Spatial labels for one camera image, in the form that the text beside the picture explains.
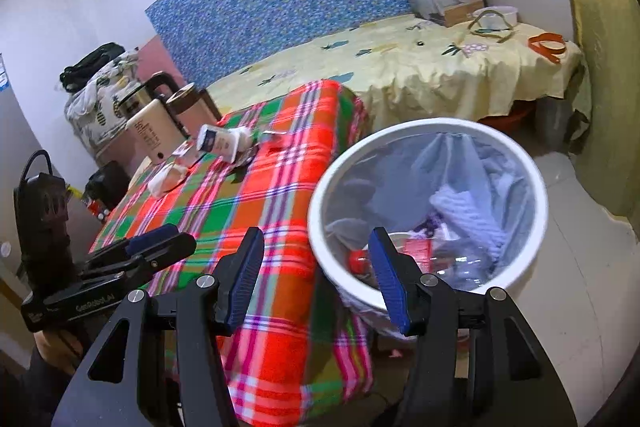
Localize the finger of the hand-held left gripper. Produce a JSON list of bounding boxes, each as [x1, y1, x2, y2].
[[75, 224, 180, 278], [80, 233, 197, 290]]

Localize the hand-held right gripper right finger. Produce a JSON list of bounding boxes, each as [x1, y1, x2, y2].
[[369, 227, 581, 427]]

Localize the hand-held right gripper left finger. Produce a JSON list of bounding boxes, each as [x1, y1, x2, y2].
[[52, 227, 266, 427]]

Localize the clear bottle with red cap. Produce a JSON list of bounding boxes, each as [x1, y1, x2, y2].
[[349, 239, 498, 290]]

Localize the small pink and white box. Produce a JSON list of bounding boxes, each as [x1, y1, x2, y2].
[[174, 143, 202, 168]]

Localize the white foam net sleeve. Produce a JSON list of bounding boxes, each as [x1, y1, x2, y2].
[[432, 188, 507, 260]]

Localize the white trash bin with liner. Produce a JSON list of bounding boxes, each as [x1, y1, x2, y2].
[[307, 118, 549, 343]]

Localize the person's left hand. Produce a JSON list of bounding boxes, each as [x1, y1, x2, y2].
[[35, 327, 83, 373]]

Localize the black case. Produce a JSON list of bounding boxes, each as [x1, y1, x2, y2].
[[84, 161, 130, 212]]

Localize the pink storage box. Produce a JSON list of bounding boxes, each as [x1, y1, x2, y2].
[[95, 129, 148, 172]]

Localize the plaid tablecloth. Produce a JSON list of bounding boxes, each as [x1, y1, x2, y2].
[[89, 79, 376, 425]]

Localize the steel electric kettle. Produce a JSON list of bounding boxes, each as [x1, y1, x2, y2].
[[116, 72, 178, 122]]

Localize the pineapple print bag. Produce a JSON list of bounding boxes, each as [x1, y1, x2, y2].
[[64, 49, 141, 152]]

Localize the black bag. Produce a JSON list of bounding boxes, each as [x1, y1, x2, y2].
[[60, 43, 126, 94]]

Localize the red plastic basin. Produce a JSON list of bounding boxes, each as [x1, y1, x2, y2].
[[482, 104, 536, 130]]

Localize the yellow printed bedsheet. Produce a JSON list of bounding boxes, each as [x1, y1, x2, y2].
[[127, 14, 586, 188]]

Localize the white bowl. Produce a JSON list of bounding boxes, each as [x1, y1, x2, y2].
[[472, 6, 518, 30]]

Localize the yellow green curtain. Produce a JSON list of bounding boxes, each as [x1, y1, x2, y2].
[[510, 0, 640, 253]]

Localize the pink mug with brown handle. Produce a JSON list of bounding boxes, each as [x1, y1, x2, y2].
[[165, 83, 221, 140]]

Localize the olive strap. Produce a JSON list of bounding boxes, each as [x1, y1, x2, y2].
[[467, 9, 518, 42]]

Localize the orange strap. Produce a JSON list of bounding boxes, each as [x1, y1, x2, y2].
[[529, 33, 568, 65]]

